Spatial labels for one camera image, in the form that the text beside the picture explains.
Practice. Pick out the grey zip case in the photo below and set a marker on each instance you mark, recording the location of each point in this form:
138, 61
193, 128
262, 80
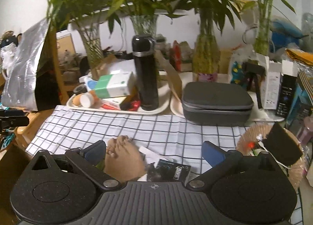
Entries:
216, 104

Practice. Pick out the green white tissue box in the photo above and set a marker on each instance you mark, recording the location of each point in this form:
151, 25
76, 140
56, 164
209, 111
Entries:
115, 85

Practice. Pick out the black tissue pack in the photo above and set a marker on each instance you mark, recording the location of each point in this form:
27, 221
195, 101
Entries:
167, 171

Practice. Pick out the black pouch on plate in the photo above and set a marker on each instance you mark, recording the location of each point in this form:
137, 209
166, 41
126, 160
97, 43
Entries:
284, 149

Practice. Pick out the white product box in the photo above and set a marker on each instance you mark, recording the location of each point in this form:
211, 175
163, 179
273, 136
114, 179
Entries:
270, 85

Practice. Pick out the black product box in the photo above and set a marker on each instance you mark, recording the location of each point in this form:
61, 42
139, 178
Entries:
289, 75

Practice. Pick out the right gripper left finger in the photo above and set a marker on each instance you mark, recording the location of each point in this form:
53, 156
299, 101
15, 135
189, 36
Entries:
84, 162

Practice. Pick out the glass vase with bamboo middle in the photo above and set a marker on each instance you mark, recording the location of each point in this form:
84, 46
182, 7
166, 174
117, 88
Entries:
144, 24

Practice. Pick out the small black tripod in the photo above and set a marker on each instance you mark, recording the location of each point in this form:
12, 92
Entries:
252, 73

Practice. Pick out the black thermos bottle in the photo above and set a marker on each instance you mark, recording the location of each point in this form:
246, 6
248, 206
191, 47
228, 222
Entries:
146, 71

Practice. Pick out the glass vase with bamboo left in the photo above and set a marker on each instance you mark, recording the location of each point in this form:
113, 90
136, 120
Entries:
91, 41

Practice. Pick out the glass vase with bamboo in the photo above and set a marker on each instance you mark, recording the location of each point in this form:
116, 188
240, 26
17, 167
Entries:
144, 24
206, 58
91, 41

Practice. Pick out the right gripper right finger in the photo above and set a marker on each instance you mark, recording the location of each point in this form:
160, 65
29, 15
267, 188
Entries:
222, 164

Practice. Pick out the red white flat box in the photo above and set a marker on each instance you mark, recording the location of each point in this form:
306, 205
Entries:
119, 103

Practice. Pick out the wooden side table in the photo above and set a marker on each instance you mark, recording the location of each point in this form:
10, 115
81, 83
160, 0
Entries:
22, 136

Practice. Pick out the brown drawstring pouch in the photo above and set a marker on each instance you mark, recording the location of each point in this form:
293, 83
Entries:
123, 160

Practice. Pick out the white cap bottle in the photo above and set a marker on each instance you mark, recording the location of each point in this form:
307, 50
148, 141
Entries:
87, 100

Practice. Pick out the glass vase with bamboo right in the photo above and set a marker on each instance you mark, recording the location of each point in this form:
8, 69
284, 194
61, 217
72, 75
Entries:
206, 58

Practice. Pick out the silver foil bag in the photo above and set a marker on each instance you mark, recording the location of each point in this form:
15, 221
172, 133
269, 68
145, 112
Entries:
19, 89

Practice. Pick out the checked tablecloth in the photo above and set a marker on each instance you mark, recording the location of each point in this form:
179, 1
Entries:
170, 136

